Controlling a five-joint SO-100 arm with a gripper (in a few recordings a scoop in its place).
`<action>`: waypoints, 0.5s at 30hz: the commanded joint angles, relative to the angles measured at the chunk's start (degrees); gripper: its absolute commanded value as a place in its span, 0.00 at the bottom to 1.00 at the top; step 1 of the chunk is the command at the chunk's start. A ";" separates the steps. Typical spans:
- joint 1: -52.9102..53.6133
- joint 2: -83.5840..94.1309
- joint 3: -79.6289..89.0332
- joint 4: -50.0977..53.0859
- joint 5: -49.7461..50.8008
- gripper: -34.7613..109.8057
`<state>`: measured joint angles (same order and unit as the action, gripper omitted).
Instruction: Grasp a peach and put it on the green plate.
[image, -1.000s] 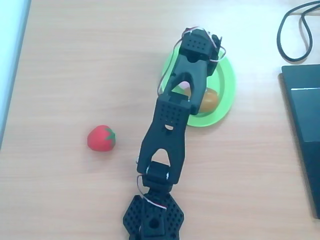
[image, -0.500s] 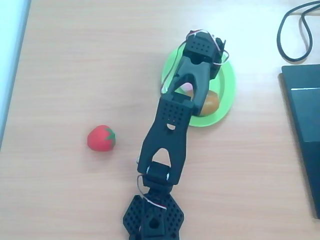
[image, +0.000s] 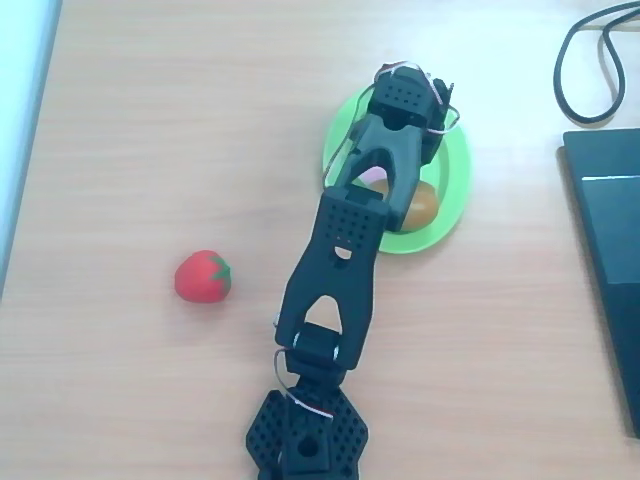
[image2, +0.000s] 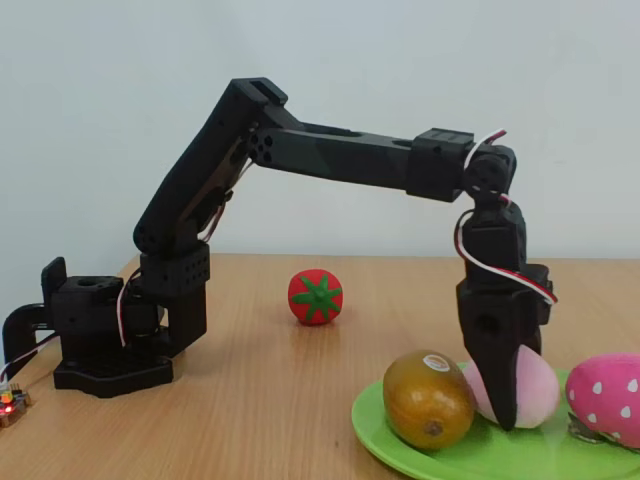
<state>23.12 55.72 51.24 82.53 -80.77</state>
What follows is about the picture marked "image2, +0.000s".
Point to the black table clamp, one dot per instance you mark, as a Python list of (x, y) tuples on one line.
[(15, 320)]

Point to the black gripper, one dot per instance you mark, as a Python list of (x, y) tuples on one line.
[(492, 312)]

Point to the brown kiwi with sticker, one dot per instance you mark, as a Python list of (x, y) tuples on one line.
[(427, 400)]

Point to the small controller circuit board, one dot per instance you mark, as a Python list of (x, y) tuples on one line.
[(12, 405)]

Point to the red toy tomato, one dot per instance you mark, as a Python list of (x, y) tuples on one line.
[(315, 297)]

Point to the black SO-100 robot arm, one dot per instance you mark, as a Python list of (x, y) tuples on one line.
[(325, 155)]

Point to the pink white-dotted plush strawberry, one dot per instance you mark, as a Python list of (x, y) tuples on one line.
[(607, 395)]

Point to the pale pink plush peach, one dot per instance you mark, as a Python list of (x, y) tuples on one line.
[(537, 390)]

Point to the green oval plate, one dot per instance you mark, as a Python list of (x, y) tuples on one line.
[(525, 450)]

